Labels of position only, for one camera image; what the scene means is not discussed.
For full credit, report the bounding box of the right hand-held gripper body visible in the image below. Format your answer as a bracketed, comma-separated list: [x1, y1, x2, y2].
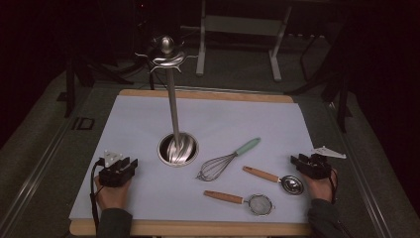
[298, 146, 348, 180]

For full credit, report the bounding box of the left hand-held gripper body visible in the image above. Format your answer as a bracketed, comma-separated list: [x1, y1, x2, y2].
[98, 151, 138, 188]

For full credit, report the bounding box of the wooden-handled steel egg separator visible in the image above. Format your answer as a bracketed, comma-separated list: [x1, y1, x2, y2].
[242, 165, 305, 196]

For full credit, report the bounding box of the steel utensil rack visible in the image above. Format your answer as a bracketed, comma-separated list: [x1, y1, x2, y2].
[134, 35, 200, 168]

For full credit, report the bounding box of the wooden-handled mesh strainer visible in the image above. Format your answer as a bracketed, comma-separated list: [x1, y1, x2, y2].
[203, 189, 275, 217]

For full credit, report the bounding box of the whisk with green handle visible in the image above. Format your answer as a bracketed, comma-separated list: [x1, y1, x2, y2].
[195, 137, 262, 182]

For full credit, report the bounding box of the person's left hand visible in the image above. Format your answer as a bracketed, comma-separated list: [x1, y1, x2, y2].
[93, 175, 133, 211]

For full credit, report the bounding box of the person's right hand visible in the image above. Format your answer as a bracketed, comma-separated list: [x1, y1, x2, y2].
[301, 168, 339, 203]

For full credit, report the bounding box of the black tripod stand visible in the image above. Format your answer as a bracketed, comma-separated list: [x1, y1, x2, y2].
[286, 19, 355, 134]
[55, 53, 135, 119]

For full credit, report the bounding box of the white table mat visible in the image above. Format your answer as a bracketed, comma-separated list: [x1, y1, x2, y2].
[68, 94, 315, 224]

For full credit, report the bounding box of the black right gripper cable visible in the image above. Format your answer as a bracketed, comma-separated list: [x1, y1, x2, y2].
[328, 168, 340, 204]

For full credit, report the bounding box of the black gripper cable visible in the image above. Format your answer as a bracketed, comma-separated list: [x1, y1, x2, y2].
[328, 168, 340, 204]
[89, 158, 106, 236]

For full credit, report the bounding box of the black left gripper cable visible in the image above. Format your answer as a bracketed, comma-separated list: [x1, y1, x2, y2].
[89, 158, 106, 236]

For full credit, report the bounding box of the metal floor rail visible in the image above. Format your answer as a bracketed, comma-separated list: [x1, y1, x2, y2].
[325, 101, 394, 238]
[0, 108, 87, 238]

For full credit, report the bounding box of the black floor bracket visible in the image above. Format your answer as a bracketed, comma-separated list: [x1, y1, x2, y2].
[71, 116, 96, 131]

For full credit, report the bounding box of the grey metal frame stand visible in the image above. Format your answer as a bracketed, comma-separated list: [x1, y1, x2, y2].
[180, 0, 293, 82]

